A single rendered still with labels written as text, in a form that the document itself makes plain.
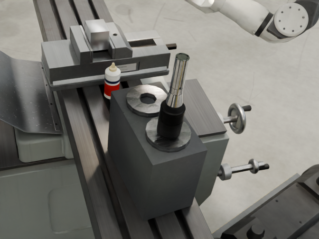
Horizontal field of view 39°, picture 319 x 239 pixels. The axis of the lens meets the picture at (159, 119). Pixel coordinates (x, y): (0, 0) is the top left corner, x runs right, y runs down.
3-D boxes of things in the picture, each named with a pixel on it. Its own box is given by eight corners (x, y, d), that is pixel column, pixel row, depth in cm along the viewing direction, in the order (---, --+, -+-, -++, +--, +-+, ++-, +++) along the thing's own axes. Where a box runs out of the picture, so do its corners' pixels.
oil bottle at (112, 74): (116, 89, 127) (118, 57, 119) (120, 98, 124) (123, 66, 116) (102, 91, 125) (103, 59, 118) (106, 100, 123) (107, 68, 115)
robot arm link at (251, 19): (218, 16, 118) (281, 57, 117) (219, 8, 108) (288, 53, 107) (241, -19, 117) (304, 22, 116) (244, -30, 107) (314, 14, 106)
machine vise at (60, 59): (153, 45, 144) (156, 15, 136) (170, 74, 134) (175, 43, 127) (40, 59, 132) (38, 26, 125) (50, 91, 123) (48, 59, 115)
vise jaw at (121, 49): (119, 32, 134) (120, 21, 131) (132, 57, 126) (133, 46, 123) (99, 34, 132) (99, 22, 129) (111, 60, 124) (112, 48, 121)
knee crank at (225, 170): (263, 162, 175) (267, 151, 171) (271, 174, 171) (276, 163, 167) (211, 172, 168) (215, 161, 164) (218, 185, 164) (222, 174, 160)
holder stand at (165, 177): (152, 137, 115) (161, 75, 101) (192, 206, 101) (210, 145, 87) (106, 149, 110) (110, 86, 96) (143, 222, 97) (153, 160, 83)
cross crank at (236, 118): (236, 117, 178) (244, 94, 170) (249, 139, 170) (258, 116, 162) (199, 123, 173) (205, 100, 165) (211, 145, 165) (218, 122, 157)
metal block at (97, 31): (102, 37, 129) (103, 18, 125) (108, 49, 125) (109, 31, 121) (84, 39, 127) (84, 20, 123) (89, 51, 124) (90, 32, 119)
